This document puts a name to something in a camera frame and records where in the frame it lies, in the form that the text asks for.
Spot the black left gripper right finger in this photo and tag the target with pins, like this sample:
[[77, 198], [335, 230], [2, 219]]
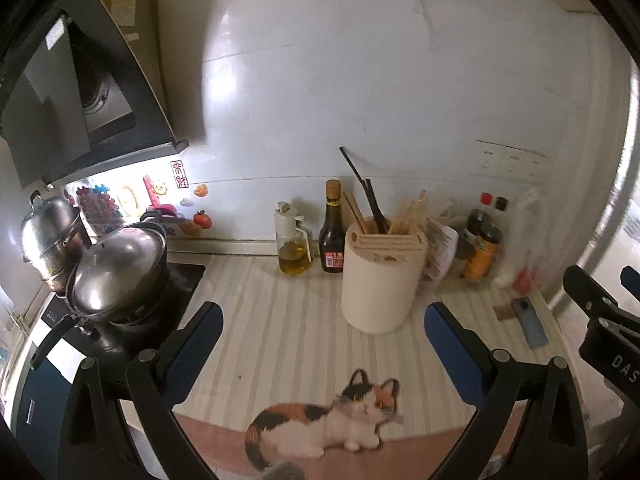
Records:
[[551, 440]]

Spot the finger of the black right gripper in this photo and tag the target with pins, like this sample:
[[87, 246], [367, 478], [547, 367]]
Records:
[[611, 344]]

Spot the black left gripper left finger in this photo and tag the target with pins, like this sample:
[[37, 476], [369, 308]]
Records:
[[94, 440]]

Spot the black chopstick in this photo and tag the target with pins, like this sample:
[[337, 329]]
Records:
[[353, 168]]

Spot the blue smartphone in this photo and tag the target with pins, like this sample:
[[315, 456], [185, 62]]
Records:
[[531, 326]]

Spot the small brown card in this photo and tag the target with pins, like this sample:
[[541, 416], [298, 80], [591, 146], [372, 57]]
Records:
[[504, 312]]

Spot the stainless steel wok with lid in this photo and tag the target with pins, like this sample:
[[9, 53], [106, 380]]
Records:
[[117, 274]]

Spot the black cap condiment bottle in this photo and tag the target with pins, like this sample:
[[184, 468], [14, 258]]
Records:
[[501, 203]]

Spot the black induction cooktop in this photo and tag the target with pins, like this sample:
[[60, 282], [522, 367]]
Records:
[[146, 328]]

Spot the red cap condiment bottle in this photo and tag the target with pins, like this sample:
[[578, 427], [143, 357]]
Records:
[[486, 199]]

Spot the paper packet beside holder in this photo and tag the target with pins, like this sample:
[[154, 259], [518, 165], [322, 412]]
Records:
[[442, 244]]

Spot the striped cat placemat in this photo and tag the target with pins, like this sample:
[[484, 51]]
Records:
[[285, 340]]

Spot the stainless steel steamer pot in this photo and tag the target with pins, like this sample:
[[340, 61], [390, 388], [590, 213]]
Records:
[[54, 239]]

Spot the cream cylindrical utensil holder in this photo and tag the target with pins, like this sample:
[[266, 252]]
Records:
[[380, 278]]

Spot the wooden chopstick in holder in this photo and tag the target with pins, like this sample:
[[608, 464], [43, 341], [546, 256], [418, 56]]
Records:
[[398, 218]]

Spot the dark chopstick in holder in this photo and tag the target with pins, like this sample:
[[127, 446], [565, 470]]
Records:
[[379, 219]]

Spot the glass oil dispenser bottle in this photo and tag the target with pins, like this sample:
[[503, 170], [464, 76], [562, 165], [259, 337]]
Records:
[[293, 240]]

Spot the dark soy sauce bottle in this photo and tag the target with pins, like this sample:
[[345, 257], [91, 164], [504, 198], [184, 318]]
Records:
[[332, 235]]

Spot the black range hood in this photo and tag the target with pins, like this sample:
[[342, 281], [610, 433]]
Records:
[[78, 100]]

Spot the white wall power socket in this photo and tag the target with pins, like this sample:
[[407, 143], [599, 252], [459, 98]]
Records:
[[503, 162]]

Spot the orange fruit wall sticker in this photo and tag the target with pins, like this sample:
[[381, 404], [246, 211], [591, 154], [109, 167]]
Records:
[[202, 219]]

